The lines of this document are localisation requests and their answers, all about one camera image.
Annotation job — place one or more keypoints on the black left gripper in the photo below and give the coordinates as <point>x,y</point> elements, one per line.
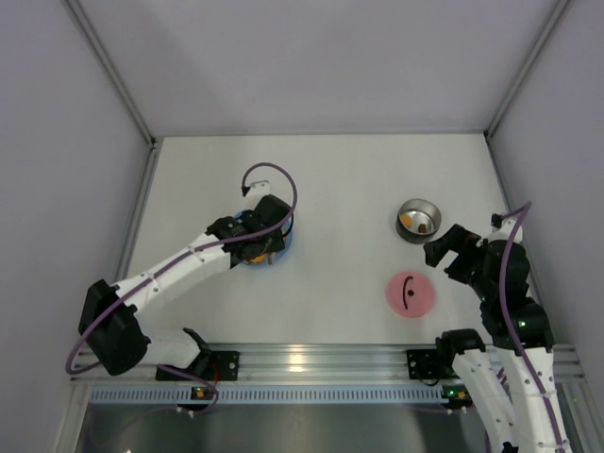
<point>266,246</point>

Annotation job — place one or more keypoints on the pink lid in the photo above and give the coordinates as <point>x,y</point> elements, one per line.
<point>410,294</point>

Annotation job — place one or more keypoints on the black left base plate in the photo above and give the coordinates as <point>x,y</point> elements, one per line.
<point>214,366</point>

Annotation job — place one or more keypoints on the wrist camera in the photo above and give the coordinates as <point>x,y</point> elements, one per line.
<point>502,226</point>
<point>255,192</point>

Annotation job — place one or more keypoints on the aluminium frame post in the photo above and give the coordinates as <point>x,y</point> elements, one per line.
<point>91,37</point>
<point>544,35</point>

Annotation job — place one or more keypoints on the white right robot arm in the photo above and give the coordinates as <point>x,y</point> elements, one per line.
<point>518,404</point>

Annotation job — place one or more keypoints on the grey cable duct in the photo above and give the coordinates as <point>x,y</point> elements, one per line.
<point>278,394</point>

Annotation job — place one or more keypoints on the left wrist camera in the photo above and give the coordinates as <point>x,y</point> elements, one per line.
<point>255,192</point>

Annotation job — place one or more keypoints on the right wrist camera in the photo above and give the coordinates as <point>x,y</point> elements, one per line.
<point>502,226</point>

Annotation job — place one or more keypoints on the right aluminium frame post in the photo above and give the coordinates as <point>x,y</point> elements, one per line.
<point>544,35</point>

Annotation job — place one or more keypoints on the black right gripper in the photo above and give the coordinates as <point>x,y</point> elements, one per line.
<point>459,250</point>

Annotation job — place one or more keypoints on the left aluminium frame post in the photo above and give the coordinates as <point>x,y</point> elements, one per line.
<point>91,37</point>

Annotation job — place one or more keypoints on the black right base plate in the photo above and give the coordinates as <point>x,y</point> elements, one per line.
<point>428,365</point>

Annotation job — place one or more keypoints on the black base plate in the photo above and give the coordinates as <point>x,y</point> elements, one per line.
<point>428,365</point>
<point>214,366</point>

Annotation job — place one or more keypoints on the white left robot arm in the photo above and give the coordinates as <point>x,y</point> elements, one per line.
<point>115,321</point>

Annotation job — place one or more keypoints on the steel lunch box bowl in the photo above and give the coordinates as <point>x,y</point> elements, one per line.
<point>422,212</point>

